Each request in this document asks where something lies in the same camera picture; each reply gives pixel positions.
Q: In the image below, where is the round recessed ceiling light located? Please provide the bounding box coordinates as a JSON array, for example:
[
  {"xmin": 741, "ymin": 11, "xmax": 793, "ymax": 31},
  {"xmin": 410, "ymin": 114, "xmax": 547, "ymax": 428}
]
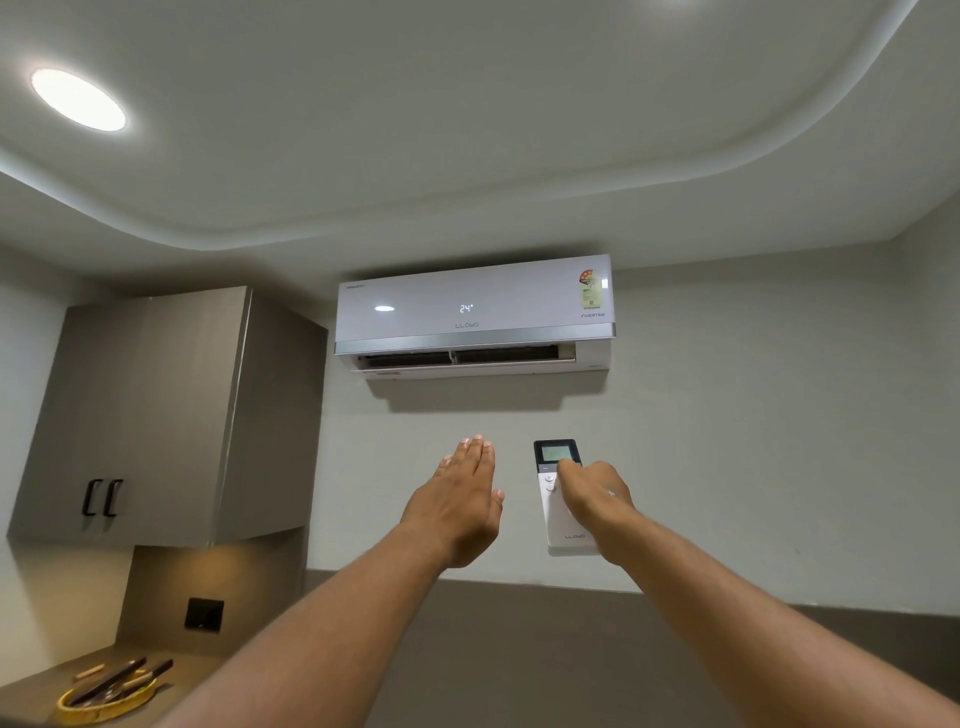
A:
[{"xmin": 30, "ymin": 68, "xmax": 128, "ymax": 134}]

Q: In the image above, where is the dark handled knife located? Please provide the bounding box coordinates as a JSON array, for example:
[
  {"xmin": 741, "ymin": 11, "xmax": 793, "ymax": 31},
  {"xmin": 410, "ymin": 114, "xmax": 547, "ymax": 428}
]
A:
[
  {"xmin": 120, "ymin": 659, "xmax": 174, "ymax": 693},
  {"xmin": 88, "ymin": 657, "xmax": 148, "ymax": 707}
]

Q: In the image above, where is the black wall socket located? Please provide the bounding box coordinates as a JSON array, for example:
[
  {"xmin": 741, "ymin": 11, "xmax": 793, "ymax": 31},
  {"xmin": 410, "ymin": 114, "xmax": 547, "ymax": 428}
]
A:
[{"xmin": 184, "ymin": 597, "xmax": 225, "ymax": 634}]

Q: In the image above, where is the white wall air conditioner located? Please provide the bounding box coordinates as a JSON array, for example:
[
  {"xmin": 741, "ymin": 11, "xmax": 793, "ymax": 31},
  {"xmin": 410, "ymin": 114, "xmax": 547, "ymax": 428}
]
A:
[{"xmin": 334, "ymin": 254, "xmax": 617, "ymax": 381}]

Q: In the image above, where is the grey wall cabinet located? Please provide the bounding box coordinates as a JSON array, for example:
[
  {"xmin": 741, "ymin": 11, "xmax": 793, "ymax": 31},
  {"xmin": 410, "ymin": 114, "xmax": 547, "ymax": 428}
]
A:
[{"xmin": 6, "ymin": 285, "xmax": 330, "ymax": 549}]

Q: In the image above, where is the person's right forearm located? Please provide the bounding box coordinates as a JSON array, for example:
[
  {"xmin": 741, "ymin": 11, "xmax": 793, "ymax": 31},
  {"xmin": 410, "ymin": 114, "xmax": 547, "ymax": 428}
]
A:
[{"xmin": 598, "ymin": 510, "xmax": 960, "ymax": 728}]

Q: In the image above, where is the person's left hand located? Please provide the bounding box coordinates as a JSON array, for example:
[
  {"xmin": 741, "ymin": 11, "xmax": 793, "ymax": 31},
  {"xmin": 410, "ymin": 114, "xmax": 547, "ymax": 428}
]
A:
[{"xmin": 399, "ymin": 435, "xmax": 506, "ymax": 570}]

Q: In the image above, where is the person's left forearm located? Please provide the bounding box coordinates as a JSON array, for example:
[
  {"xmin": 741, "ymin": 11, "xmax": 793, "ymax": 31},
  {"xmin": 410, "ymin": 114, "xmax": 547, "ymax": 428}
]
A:
[{"xmin": 153, "ymin": 519, "xmax": 459, "ymax": 728}]

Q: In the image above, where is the person's right hand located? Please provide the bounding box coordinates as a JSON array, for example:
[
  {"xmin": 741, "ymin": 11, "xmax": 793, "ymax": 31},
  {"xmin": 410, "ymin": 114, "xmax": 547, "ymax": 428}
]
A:
[{"xmin": 558, "ymin": 458, "xmax": 640, "ymax": 555}]

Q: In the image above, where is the yellow round tray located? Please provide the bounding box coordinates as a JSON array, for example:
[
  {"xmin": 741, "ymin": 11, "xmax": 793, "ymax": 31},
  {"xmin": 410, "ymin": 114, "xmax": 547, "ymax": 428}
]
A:
[{"xmin": 57, "ymin": 673, "xmax": 159, "ymax": 728}]

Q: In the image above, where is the white remote control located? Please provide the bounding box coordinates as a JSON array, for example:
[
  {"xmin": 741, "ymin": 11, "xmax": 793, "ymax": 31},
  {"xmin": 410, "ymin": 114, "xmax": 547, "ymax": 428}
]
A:
[{"xmin": 533, "ymin": 438, "xmax": 602, "ymax": 558}]

